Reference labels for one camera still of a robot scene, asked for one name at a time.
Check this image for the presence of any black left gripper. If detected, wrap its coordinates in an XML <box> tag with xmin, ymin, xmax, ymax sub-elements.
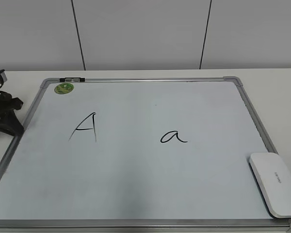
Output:
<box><xmin>0</xmin><ymin>91</ymin><xmax>24</xmax><ymax>136</ymax></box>

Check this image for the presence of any white rectangular board eraser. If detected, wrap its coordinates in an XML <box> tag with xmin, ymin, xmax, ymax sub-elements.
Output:
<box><xmin>249</xmin><ymin>152</ymin><xmax>291</xmax><ymax>218</ymax></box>

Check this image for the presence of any round green sticker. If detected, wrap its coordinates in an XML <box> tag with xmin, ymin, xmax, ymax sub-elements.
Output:
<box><xmin>54</xmin><ymin>83</ymin><xmax>74</xmax><ymax>95</ymax></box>

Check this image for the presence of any black and silver hanger clip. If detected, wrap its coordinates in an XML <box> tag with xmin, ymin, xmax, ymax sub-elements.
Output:
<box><xmin>59</xmin><ymin>77</ymin><xmax>85</xmax><ymax>83</ymax></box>

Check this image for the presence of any white board with aluminium frame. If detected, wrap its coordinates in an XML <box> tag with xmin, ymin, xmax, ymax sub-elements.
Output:
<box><xmin>0</xmin><ymin>76</ymin><xmax>291</xmax><ymax>232</ymax></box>

